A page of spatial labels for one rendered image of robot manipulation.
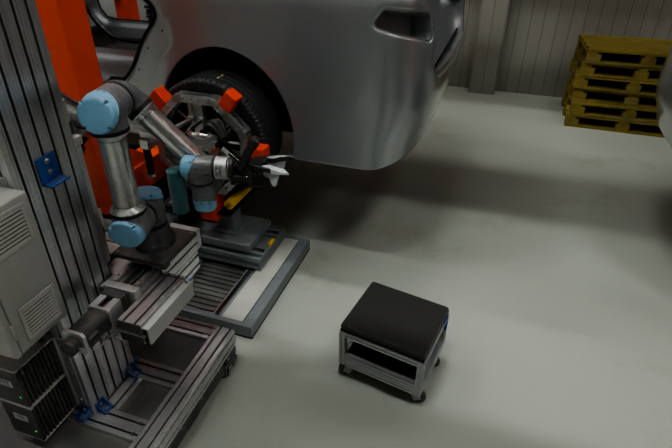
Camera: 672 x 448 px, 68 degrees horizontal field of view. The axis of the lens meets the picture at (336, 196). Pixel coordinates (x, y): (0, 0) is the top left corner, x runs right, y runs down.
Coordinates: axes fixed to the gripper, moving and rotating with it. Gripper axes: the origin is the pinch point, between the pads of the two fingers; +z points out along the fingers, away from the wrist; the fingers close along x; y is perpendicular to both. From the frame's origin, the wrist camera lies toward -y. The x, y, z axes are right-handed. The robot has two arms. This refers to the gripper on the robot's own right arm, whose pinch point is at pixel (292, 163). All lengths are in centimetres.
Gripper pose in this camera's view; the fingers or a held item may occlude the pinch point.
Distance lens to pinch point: 157.9
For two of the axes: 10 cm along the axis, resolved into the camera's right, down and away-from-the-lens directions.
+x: -0.6, 3.8, -9.2
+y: -0.2, 9.3, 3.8
